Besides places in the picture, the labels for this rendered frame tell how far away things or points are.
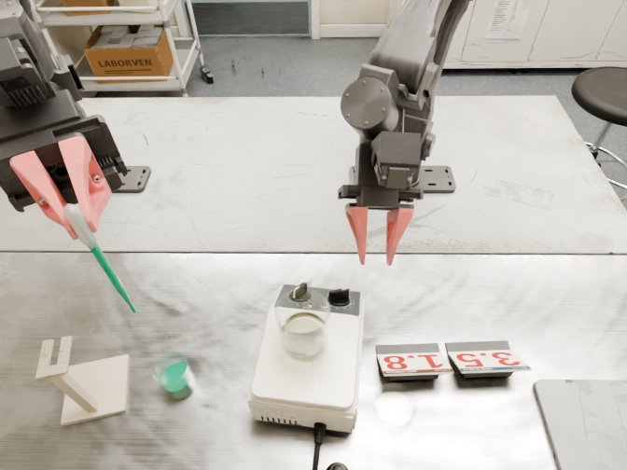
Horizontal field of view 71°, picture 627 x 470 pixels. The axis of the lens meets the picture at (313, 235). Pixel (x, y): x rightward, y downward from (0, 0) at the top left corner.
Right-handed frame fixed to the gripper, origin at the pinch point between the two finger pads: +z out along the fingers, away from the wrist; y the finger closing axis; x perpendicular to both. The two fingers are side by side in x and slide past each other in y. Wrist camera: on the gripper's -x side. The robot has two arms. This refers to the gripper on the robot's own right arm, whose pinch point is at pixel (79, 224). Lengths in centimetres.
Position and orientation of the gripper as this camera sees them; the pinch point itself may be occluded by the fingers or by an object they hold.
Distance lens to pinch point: 39.6
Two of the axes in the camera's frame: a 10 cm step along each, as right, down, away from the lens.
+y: 8.6, -4.0, 3.2
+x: 0.1, 6.4, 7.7
